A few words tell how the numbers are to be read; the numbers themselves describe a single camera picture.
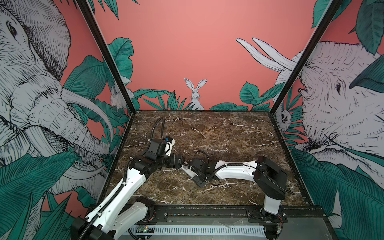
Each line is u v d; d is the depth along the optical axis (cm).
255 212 75
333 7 69
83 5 69
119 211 45
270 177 47
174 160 67
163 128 111
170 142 70
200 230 70
